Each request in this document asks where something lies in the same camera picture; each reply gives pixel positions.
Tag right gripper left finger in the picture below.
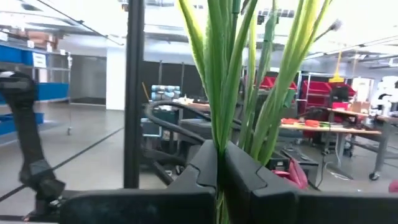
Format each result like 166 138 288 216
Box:
60 139 218 224

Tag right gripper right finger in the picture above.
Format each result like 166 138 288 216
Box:
224 141 398 224

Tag white artificial flower bunch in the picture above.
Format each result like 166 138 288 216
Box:
177 0 343 224

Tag wooden work table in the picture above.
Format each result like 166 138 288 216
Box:
278 121 398 181

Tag rolled grey mats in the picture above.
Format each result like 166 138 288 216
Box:
151 84 182 101

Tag black vertical pole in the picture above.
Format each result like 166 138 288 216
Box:
123 0 146 189

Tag red bin rack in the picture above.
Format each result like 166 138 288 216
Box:
298 79 357 125

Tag white humanoid robot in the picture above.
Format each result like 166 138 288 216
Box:
372 76 398 116

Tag blue storage shelf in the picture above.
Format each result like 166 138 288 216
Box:
0 43 71 138

